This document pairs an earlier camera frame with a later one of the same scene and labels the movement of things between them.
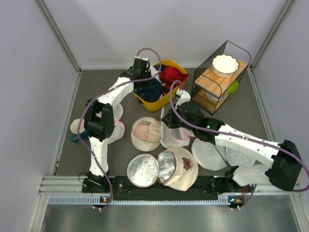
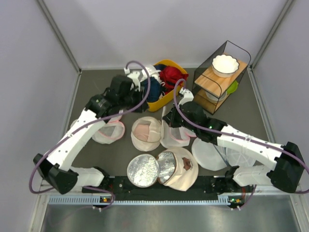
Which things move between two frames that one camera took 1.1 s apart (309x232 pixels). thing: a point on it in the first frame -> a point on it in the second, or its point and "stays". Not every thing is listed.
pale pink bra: [141, 132] stays
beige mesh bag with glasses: [146, 134] stays
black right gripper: [170, 121] stays
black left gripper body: [146, 75] -> [133, 98]
